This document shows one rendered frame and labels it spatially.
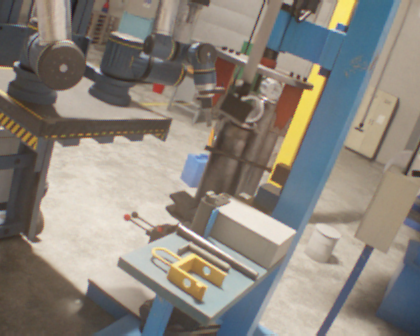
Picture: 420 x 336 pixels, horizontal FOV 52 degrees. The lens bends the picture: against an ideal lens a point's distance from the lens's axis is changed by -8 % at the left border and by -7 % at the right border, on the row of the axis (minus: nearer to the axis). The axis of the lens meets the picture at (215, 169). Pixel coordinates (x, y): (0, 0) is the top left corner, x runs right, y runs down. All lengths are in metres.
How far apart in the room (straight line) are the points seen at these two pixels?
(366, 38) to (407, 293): 2.76
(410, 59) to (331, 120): 10.81
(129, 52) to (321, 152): 1.11
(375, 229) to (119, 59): 1.61
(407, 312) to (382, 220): 2.15
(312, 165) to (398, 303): 2.44
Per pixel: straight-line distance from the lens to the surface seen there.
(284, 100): 2.44
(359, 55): 2.24
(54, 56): 1.82
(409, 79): 12.95
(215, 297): 1.68
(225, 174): 2.49
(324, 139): 2.26
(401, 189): 2.41
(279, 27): 2.40
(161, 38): 2.25
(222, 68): 2.45
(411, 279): 4.37
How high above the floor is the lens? 1.96
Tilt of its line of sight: 17 degrees down
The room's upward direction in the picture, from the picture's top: 21 degrees clockwise
